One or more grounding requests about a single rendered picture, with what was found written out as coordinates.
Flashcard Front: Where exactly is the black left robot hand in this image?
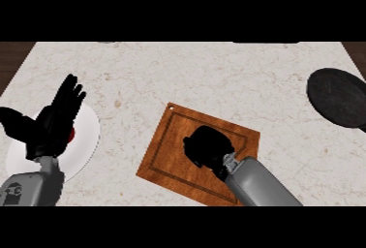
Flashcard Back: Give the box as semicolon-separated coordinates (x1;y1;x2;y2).
0;74;89;162

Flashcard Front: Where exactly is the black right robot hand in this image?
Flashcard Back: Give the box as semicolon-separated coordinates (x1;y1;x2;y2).
182;125;238;182

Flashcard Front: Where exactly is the brown wooden cutting board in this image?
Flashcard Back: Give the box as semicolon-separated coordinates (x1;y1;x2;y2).
136;102;262;207

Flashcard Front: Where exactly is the black round pan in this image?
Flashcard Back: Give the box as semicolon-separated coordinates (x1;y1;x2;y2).
306;67;366;134

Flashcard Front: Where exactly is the white round plate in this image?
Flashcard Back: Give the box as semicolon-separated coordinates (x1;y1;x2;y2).
5;104;102;184

